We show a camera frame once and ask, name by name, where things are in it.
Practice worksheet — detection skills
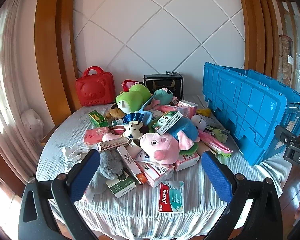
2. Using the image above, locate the red bear suitcase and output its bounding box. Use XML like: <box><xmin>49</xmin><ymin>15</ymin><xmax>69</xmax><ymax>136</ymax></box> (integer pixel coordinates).
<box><xmin>76</xmin><ymin>66</ymin><xmax>116</xmax><ymax>107</ymax></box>

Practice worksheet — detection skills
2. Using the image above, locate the green frog plush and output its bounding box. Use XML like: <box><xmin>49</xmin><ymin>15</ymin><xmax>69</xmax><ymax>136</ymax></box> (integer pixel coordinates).
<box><xmin>115</xmin><ymin>84</ymin><xmax>152</xmax><ymax>113</ymax></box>

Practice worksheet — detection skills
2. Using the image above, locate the grey cloth-covered desktop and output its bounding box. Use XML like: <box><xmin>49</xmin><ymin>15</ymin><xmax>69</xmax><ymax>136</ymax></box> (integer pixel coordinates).
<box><xmin>36</xmin><ymin>94</ymin><xmax>293</xmax><ymax>238</ymax></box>

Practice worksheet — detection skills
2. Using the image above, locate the brown bear plush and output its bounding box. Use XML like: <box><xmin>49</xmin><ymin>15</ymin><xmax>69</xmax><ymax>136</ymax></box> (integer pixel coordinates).
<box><xmin>105</xmin><ymin>106</ymin><xmax>126</xmax><ymax>119</ymax></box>

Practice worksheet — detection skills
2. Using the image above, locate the blue plastic hanger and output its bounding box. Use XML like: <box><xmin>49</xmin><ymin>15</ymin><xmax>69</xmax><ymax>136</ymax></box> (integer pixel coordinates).
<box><xmin>137</xmin><ymin>92</ymin><xmax>156</xmax><ymax>117</ymax></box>

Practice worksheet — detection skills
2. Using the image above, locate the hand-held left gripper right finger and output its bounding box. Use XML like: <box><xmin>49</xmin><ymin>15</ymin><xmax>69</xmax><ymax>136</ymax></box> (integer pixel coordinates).
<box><xmin>201</xmin><ymin>151</ymin><xmax>283</xmax><ymax>240</ymax></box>

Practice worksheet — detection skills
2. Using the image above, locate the blue ruffled toy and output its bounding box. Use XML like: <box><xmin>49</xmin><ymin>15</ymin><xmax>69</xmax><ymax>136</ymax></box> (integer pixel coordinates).
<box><xmin>122</xmin><ymin>112</ymin><xmax>146</xmax><ymax>125</ymax></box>

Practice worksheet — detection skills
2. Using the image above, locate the white green medicine box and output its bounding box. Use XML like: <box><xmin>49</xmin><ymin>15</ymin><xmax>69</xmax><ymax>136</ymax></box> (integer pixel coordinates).
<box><xmin>105</xmin><ymin>172</ymin><xmax>136</xmax><ymax>199</ymax></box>

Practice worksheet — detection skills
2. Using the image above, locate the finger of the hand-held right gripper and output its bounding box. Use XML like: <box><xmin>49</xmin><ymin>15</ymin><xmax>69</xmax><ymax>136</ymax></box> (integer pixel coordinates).
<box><xmin>275</xmin><ymin>125</ymin><xmax>297</xmax><ymax>146</ymax></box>

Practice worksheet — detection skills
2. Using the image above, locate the grey plush toy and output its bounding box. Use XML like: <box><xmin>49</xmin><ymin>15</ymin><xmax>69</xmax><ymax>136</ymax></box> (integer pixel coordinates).
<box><xmin>90</xmin><ymin>149</ymin><xmax>126</xmax><ymax>193</ymax></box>

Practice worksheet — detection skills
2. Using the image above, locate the white orange medicine box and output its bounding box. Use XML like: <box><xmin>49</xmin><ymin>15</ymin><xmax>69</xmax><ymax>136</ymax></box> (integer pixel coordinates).
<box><xmin>116</xmin><ymin>145</ymin><xmax>148</xmax><ymax>185</ymax></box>

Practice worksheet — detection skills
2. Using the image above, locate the long purple white box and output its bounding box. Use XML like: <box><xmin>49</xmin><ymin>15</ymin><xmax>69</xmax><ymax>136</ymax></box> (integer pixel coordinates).
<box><xmin>98</xmin><ymin>137</ymin><xmax>128</xmax><ymax>153</ymax></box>

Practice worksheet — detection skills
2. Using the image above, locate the white plush toy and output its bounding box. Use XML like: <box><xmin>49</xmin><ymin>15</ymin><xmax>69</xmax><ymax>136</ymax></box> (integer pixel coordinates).
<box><xmin>191</xmin><ymin>115</ymin><xmax>207</xmax><ymax>131</ymax></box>

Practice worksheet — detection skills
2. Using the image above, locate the long pink packet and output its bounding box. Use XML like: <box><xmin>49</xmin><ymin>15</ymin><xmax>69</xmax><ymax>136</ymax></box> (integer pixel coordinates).
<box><xmin>198</xmin><ymin>131</ymin><xmax>233</xmax><ymax>156</ymax></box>

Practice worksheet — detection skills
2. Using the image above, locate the small pink box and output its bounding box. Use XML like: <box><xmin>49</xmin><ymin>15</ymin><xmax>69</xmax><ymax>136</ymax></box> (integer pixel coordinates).
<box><xmin>174</xmin><ymin>152</ymin><xmax>200</xmax><ymax>172</ymax></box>

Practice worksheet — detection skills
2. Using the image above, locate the white plastic bag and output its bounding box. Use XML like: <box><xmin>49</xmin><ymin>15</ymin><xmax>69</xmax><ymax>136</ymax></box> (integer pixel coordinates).
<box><xmin>21</xmin><ymin>108</ymin><xmax>44</xmax><ymax>141</ymax></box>

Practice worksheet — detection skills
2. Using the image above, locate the red pink plush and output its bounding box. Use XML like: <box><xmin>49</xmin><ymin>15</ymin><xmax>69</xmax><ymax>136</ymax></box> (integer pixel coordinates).
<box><xmin>122</xmin><ymin>79</ymin><xmax>143</xmax><ymax>92</ymax></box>

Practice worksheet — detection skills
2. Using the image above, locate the white blue sachet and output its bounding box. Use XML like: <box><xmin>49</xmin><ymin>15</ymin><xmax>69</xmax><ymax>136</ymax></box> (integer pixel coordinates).
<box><xmin>134</xmin><ymin>150</ymin><xmax>152</xmax><ymax>163</ymax></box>

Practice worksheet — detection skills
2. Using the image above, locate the sheer curtain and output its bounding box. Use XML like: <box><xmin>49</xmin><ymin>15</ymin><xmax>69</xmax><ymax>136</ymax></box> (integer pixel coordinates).
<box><xmin>0</xmin><ymin>0</ymin><xmax>37</xmax><ymax>188</ymax></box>

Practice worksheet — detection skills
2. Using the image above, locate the rolled patterned carpet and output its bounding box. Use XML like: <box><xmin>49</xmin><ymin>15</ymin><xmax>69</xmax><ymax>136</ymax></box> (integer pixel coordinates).
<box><xmin>279</xmin><ymin>34</ymin><xmax>295</xmax><ymax>82</ymax></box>

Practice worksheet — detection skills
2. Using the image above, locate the white glove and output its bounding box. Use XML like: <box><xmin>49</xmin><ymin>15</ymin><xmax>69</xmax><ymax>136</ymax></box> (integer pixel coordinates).
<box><xmin>62</xmin><ymin>146</ymin><xmax>91</xmax><ymax>162</ymax></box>

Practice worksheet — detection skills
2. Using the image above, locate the small white plush doll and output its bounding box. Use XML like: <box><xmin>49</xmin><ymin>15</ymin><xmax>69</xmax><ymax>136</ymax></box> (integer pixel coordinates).
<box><xmin>122</xmin><ymin>122</ymin><xmax>144</xmax><ymax>140</ymax></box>

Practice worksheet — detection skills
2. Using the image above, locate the small green toy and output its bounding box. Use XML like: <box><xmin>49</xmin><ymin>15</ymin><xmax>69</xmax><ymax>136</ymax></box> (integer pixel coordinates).
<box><xmin>209</xmin><ymin>128</ymin><xmax>228</xmax><ymax>143</ymax></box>

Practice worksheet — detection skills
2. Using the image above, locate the long dark red box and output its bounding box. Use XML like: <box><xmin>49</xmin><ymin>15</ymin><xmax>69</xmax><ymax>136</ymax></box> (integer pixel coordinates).
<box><xmin>109</xmin><ymin>126</ymin><xmax>126</xmax><ymax>135</ymax></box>

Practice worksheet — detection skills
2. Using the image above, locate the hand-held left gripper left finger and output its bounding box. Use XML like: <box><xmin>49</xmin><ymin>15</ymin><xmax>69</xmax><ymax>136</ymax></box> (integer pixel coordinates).
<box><xmin>19</xmin><ymin>149</ymin><xmax>101</xmax><ymax>240</ymax></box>

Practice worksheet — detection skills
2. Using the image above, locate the teal plush toy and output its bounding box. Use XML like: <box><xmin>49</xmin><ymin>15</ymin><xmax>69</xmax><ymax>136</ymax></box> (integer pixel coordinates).
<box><xmin>152</xmin><ymin>88</ymin><xmax>178</xmax><ymax>106</ymax></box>

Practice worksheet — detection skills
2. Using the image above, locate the pink pig plush blue shirt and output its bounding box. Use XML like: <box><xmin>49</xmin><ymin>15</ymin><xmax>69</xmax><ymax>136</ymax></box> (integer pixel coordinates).
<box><xmin>139</xmin><ymin>117</ymin><xmax>201</xmax><ymax>163</ymax></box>

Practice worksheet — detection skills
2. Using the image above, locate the red teal medicine box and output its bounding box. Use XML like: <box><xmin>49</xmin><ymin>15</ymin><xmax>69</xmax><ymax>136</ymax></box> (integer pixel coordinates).
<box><xmin>158</xmin><ymin>181</ymin><xmax>185</xmax><ymax>214</ymax></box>

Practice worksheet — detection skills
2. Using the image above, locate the blue plastic crate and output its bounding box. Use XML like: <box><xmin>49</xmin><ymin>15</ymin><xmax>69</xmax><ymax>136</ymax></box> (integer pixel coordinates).
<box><xmin>202</xmin><ymin>62</ymin><xmax>300</xmax><ymax>166</ymax></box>

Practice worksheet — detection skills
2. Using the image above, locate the pink flowered tissue pack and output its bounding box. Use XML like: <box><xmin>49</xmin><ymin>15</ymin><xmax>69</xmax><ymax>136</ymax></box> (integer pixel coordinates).
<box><xmin>84</xmin><ymin>127</ymin><xmax>111</xmax><ymax>147</ymax></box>

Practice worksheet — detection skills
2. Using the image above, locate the pink white medicine box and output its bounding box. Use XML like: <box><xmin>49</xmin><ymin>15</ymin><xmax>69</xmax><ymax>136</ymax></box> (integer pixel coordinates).
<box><xmin>134</xmin><ymin>159</ymin><xmax>175</xmax><ymax>188</ymax></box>

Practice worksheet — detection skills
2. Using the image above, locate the green white striped box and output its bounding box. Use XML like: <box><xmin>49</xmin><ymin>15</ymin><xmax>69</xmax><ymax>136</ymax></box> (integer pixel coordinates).
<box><xmin>151</xmin><ymin>111</ymin><xmax>183</xmax><ymax>136</ymax></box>

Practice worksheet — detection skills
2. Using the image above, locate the black box with metal clasp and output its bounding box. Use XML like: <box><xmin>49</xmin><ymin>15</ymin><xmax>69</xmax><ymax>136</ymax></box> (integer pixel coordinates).
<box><xmin>143</xmin><ymin>71</ymin><xmax>184</xmax><ymax>101</ymax></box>

